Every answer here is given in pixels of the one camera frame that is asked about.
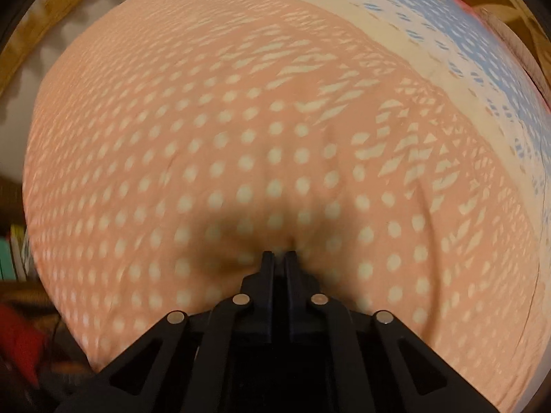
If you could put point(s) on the red cloth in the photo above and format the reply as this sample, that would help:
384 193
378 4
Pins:
21 340

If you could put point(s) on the row of books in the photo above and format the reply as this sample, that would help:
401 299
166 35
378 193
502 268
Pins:
13 254

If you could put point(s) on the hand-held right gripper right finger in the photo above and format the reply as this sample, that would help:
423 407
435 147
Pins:
292 266

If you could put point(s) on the polka dot bed sheet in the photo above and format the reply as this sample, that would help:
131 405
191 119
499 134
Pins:
258 137

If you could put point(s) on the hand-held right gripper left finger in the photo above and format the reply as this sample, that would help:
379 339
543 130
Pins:
267 266

